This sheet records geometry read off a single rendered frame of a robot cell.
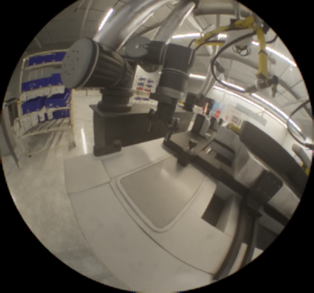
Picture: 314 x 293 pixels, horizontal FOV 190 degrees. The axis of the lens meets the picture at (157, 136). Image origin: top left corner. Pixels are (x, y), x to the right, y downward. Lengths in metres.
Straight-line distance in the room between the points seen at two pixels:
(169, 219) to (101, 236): 0.15
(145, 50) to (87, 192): 0.46
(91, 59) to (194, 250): 0.55
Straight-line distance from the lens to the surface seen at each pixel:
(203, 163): 0.41
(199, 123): 0.65
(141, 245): 0.22
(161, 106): 0.35
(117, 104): 0.58
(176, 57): 0.35
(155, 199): 0.25
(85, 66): 0.33
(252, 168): 0.40
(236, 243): 0.33
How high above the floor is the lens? 1.06
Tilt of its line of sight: 25 degrees down
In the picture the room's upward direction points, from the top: 16 degrees clockwise
